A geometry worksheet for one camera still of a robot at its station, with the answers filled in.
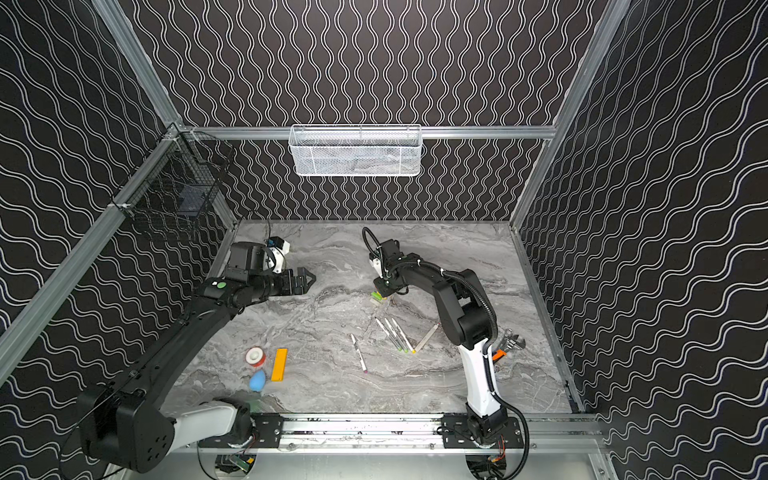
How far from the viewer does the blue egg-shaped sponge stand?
2.67 feet

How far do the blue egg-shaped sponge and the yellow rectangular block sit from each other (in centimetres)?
3

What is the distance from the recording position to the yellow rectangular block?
837mm
